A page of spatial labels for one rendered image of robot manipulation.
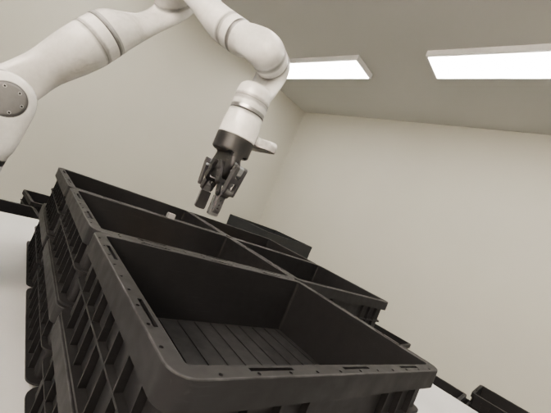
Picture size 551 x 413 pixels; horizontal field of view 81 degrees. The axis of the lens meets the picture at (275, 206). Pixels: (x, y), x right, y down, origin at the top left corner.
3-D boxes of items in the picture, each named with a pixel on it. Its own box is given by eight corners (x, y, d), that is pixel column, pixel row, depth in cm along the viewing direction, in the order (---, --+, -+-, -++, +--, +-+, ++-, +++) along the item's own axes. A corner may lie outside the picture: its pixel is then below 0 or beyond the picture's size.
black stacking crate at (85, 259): (55, 315, 41) (90, 233, 41) (45, 242, 64) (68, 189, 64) (275, 333, 66) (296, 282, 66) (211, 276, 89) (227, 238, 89)
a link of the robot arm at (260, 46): (261, 67, 58) (211, 30, 62) (275, 90, 66) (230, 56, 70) (287, 36, 57) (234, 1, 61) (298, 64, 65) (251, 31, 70)
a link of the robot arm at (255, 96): (241, 119, 69) (224, 101, 61) (269, 54, 70) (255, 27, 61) (270, 129, 67) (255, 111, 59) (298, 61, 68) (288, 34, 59)
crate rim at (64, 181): (64, 197, 64) (69, 186, 64) (54, 174, 87) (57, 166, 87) (225, 244, 90) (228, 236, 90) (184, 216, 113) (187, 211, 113)
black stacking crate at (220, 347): (90, 580, 18) (170, 388, 18) (55, 316, 41) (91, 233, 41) (407, 453, 43) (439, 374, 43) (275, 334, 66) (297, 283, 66)
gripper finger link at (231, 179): (234, 162, 58) (218, 189, 59) (238, 166, 56) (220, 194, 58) (246, 168, 59) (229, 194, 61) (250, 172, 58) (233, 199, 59)
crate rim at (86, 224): (84, 246, 41) (91, 229, 41) (64, 197, 64) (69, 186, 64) (293, 291, 66) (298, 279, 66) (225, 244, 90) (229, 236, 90)
